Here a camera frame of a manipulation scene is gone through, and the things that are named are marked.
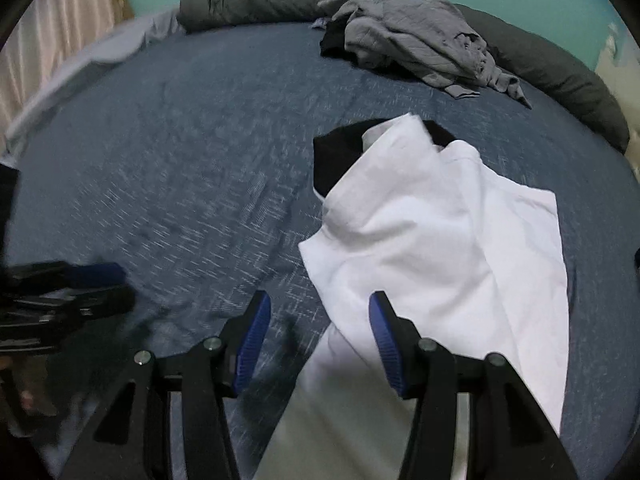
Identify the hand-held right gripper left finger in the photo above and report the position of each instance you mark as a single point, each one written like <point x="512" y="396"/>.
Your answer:
<point x="252" y="340"/>

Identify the peach curtain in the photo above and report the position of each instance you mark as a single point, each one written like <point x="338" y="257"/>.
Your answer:
<point x="55" y="25"/>

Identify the bed with blue sheet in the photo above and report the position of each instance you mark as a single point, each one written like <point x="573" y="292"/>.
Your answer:
<point x="175" y="160"/>

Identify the person's left hand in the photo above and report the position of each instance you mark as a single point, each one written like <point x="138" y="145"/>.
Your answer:
<point x="30" y="400"/>

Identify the light grey cloth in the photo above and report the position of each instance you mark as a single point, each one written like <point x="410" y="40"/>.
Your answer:
<point x="100" y="50"/>

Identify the cream tufted headboard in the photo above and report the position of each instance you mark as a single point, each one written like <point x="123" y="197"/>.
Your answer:
<point x="625" y="60"/>

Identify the crumpled grey shirt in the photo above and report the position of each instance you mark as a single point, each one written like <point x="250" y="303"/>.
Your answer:
<point x="410" y="40"/>

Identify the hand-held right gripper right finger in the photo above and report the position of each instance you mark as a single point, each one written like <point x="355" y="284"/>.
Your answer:
<point x="387" y="345"/>

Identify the crumpled black garment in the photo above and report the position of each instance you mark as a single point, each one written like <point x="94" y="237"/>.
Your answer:
<point x="332" y="42"/>

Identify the small lavender cloth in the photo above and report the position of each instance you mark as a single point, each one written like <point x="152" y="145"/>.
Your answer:
<point x="319" y="23"/>

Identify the dark grey rolled duvet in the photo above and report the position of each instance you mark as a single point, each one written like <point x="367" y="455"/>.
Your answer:
<point x="240" y="0"/>

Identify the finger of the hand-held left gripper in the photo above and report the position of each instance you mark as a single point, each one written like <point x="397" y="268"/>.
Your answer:
<point x="95" y="275"/>
<point x="100" y="302"/>

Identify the white polo shirt black collar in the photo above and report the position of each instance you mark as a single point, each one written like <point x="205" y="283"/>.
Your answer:
<point x="425" y="220"/>

